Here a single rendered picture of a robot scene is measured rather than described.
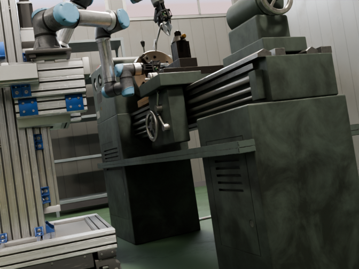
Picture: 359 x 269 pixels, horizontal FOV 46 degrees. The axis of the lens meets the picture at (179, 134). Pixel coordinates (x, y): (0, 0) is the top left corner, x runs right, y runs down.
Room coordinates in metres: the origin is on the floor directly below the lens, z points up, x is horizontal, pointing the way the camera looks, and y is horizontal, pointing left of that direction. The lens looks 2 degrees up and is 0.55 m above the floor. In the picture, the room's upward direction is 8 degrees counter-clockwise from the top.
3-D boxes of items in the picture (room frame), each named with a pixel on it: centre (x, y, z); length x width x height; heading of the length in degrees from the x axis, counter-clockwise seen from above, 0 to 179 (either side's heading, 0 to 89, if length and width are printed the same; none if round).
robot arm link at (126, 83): (2.49, 0.28, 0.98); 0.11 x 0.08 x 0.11; 56
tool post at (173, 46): (2.20, -0.07, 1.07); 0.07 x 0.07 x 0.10; 24
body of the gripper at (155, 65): (2.54, 0.12, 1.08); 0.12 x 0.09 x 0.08; 113
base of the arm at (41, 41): (2.20, 0.62, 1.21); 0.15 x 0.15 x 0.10
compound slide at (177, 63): (2.22, -0.06, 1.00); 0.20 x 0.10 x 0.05; 24
